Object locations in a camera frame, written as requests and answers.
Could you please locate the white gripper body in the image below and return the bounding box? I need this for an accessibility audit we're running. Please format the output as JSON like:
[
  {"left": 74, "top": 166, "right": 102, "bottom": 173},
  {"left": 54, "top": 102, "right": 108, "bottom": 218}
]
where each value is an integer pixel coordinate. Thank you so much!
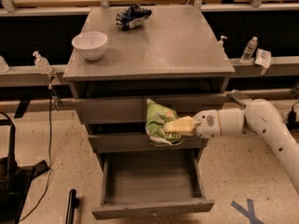
[{"left": 193, "top": 109, "right": 219, "bottom": 139}]

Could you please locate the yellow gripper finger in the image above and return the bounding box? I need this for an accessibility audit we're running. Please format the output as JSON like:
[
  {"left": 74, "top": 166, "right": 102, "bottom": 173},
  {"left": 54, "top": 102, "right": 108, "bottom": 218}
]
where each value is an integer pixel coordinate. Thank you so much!
[{"left": 164, "top": 116, "right": 195, "bottom": 135}]

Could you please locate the green jalapeno chip bag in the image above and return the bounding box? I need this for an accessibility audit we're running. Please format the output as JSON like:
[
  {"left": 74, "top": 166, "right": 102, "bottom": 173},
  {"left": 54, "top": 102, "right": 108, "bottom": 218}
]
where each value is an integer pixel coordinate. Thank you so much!
[{"left": 145, "top": 99, "right": 183, "bottom": 147}]

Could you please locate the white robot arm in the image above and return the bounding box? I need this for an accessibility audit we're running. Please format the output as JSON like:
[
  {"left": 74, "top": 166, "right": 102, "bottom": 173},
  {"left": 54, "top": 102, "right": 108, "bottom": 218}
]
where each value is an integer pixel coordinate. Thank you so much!
[{"left": 164, "top": 99, "right": 299, "bottom": 192}]

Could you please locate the grey open bottom drawer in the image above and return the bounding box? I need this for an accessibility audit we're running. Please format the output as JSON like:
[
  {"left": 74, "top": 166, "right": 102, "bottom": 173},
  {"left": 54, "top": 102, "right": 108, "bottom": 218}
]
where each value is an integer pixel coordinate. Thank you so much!
[{"left": 92, "top": 149, "right": 214, "bottom": 219}]

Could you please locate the grey middle drawer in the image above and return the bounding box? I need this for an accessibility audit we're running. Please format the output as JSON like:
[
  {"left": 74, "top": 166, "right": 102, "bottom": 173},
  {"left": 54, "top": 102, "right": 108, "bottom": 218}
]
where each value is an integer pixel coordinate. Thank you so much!
[{"left": 88, "top": 133, "right": 208, "bottom": 153}]

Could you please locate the grey top drawer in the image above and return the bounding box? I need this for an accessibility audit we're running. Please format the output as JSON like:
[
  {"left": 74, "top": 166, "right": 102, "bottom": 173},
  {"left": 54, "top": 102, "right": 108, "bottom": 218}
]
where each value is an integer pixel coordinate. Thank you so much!
[{"left": 74, "top": 94, "right": 228, "bottom": 124}]

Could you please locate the grey drawer cabinet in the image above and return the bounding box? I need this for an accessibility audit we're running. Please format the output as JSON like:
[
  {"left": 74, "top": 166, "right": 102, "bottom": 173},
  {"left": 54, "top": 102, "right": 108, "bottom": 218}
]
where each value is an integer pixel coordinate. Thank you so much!
[{"left": 63, "top": 5, "right": 235, "bottom": 161}]

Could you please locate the blue crumpled chip bag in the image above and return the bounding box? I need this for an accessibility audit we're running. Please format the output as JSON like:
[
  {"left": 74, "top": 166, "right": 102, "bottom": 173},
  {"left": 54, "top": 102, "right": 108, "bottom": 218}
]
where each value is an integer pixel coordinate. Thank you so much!
[{"left": 115, "top": 4, "right": 152, "bottom": 31}]

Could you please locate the grey cloth on ledge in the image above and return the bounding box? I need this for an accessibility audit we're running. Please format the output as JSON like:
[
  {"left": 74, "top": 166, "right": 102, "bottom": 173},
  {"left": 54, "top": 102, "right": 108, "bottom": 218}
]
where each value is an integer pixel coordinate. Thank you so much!
[{"left": 227, "top": 90, "right": 252, "bottom": 107}]

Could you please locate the clear pump bottle behind cabinet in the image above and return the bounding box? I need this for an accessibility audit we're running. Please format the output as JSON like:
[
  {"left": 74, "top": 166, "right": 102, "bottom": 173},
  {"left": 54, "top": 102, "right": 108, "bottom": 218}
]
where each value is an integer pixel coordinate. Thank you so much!
[{"left": 218, "top": 35, "right": 228, "bottom": 51}]

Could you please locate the black wheeled stand leg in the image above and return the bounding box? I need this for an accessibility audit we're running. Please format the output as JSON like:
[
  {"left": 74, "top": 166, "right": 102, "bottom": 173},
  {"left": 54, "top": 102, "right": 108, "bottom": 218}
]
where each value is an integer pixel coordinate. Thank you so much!
[{"left": 287, "top": 103, "right": 299, "bottom": 130}]

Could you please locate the clear water bottle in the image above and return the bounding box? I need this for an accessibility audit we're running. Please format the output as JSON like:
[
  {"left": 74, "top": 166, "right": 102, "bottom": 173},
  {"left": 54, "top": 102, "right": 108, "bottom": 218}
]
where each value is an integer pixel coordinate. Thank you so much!
[{"left": 240, "top": 36, "right": 258, "bottom": 63}]

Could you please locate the white packet on ledge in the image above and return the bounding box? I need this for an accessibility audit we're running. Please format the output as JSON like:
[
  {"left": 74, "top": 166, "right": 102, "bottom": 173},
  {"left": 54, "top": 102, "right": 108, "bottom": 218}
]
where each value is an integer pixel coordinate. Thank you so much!
[{"left": 255, "top": 49, "right": 272, "bottom": 68}]

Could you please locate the blue tape cross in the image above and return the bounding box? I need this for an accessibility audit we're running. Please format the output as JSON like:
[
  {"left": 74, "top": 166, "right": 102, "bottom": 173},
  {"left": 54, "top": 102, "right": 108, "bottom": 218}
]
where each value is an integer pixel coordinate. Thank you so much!
[{"left": 231, "top": 199, "right": 264, "bottom": 224}]

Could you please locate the white ceramic bowl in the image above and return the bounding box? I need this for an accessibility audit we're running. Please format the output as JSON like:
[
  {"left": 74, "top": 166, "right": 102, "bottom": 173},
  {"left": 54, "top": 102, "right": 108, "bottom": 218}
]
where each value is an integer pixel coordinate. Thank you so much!
[{"left": 72, "top": 31, "right": 107, "bottom": 61}]

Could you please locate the black bar on floor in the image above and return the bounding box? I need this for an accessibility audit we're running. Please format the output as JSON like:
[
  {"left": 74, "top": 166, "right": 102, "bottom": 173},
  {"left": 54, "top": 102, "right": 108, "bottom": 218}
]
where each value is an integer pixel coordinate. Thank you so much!
[{"left": 65, "top": 189, "right": 79, "bottom": 224}]

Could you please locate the clear sanitizer pump bottle left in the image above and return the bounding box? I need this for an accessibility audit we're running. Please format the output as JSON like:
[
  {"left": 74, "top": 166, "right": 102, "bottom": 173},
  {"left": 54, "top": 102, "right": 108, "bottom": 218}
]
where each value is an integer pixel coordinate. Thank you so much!
[{"left": 33, "top": 50, "right": 52, "bottom": 74}]

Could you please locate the black stand base left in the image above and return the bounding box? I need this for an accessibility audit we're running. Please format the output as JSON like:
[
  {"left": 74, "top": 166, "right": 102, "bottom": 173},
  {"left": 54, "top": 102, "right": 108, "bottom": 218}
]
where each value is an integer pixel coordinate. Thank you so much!
[{"left": 0, "top": 112, "right": 50, "bottom": 224}]

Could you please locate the black hanging cable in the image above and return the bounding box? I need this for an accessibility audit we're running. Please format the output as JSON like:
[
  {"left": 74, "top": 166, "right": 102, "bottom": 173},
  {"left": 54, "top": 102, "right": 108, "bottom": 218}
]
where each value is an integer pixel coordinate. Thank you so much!
[{"left": 18, "top": 73, "right": 62, "bottom": 223}]

